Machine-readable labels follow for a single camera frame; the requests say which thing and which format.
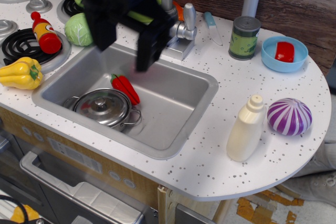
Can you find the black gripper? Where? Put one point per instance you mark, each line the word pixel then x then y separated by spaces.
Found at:
pixel 103 15

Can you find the cream detergent bottle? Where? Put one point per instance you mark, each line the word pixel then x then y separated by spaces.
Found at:
pixel 247 129

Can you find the grey sink basin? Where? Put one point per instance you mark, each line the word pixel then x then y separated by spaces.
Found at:
pixel 172 98

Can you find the green plastic plate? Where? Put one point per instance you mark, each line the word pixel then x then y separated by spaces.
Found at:
pixel 139 17

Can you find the silver toy faucet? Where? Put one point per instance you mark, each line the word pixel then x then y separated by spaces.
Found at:
pixel 183 32

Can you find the orange toy carrot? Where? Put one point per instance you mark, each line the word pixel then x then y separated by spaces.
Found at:
pixel 179 10

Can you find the red toy chili pepper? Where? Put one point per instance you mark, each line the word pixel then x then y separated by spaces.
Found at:
pixel 121 83

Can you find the green toy cabbage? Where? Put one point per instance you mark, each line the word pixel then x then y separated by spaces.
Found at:
pixel 77 30

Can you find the steel pot with lid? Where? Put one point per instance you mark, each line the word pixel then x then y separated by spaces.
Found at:
pixel 109 107

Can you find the back right stove burner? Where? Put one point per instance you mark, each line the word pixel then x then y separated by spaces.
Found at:
pixel 66 9

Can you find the green labelled toy can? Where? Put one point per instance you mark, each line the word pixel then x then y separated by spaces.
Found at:
pixel 244 37

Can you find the red toy ketchup bottle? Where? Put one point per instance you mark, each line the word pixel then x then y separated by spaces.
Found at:
pixel 45 35

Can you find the silver stove knob middle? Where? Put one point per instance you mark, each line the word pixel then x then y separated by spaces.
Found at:
pixel 40 6

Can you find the silver stove knob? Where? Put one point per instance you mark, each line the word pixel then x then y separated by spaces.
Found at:
pixel 40 6
pixel 7 27

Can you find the yellow toy bell pepper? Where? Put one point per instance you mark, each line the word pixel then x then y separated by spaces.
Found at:
pixel 24 74

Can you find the front left stove burner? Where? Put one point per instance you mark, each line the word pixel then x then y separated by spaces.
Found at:
pixel 23 43

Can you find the blue plastic bowl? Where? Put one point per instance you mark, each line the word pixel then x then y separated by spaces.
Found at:
pixel 268 54

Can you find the red toy food piece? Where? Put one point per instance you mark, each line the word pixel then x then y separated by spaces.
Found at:
pixel 285 52

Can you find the silver stove knob left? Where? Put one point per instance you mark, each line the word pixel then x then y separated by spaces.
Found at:
pixel 7 27

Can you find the purple striped toy onion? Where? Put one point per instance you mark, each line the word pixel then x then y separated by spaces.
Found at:
pixel 289 117

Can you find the blue handled toy knife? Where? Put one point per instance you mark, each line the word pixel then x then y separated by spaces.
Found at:
pixel 212 28

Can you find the silver oven door handle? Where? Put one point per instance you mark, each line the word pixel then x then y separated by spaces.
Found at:
pixel 72 198

